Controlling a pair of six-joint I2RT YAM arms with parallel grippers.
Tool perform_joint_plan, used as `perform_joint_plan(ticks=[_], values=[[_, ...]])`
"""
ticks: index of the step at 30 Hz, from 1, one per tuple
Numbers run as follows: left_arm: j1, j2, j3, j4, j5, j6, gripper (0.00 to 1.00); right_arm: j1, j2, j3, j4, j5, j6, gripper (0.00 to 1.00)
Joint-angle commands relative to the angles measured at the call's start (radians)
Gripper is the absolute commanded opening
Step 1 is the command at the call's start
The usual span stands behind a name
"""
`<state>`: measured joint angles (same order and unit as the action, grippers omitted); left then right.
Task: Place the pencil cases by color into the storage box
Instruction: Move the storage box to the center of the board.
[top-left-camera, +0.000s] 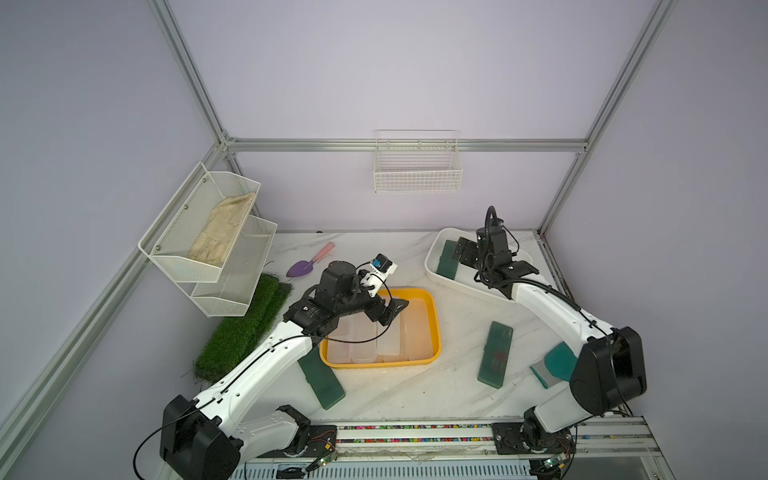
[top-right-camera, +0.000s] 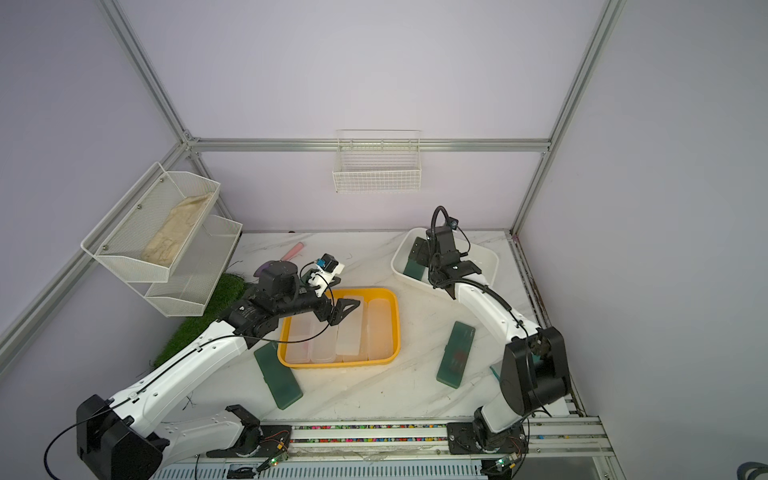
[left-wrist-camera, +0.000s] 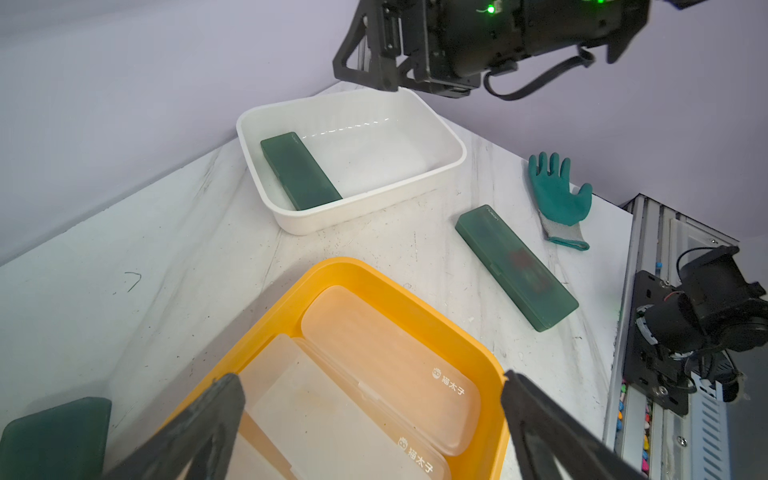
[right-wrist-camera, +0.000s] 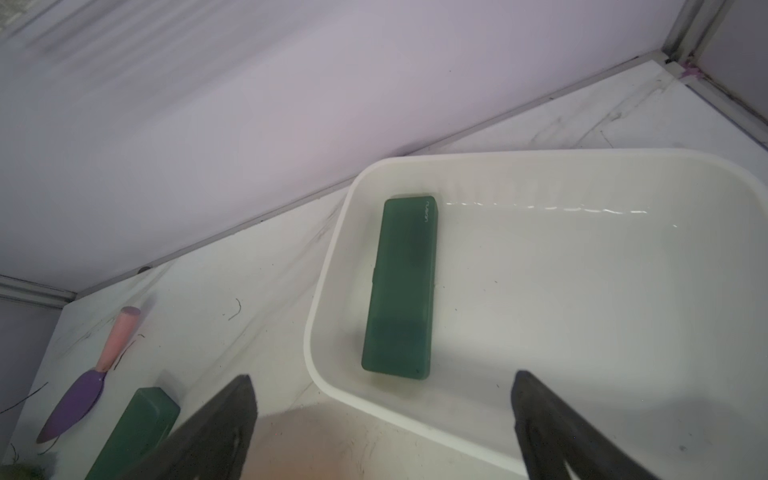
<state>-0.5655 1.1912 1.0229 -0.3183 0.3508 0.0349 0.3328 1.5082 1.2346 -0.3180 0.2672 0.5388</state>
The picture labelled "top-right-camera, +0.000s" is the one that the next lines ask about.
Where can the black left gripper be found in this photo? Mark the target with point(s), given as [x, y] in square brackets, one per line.
[336, 315]

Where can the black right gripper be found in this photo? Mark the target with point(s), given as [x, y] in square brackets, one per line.
[424, 257]

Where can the green pencil case back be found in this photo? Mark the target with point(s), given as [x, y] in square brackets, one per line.
[417, 260]

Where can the yellow plastic tray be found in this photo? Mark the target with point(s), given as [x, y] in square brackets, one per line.
[365, 295]

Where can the white plastic storage box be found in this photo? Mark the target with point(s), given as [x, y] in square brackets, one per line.
[484, 258]

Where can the clear pencil case pink pen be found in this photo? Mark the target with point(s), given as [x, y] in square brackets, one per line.
[301, 328]

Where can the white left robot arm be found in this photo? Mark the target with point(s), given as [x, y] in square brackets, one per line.
[123, 437]

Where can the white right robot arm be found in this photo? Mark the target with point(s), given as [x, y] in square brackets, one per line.
[534, 371]

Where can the purple pink garden trowel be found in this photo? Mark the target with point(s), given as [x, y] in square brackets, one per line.
[288, 256]

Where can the green artificial grass mat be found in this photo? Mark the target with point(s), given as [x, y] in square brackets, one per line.
[229, 288]

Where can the beige cloth in shelf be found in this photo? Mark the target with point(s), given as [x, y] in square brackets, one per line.
[166, 244]

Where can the white mesh two-tier shelf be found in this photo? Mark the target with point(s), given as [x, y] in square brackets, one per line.
[185, 288]

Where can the white wire wall basket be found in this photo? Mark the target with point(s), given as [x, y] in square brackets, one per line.
[370, 161]

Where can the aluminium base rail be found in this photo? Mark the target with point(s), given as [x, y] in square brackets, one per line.
[540, 448]

